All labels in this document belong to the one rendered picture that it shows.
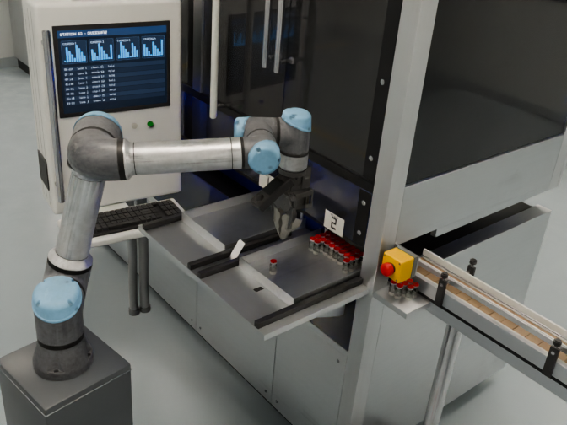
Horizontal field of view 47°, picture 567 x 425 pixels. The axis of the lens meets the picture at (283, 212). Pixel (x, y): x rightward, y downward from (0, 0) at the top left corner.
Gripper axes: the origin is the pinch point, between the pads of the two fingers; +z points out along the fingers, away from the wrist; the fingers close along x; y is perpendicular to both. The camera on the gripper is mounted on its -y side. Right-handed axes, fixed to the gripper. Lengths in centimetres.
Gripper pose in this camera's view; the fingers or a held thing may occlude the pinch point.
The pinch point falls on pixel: (280, 235)
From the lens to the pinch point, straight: 180.0
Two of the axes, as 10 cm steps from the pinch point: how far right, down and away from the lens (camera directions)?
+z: -0.8, 8.8, 4.7
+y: 7.8, -2.4, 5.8
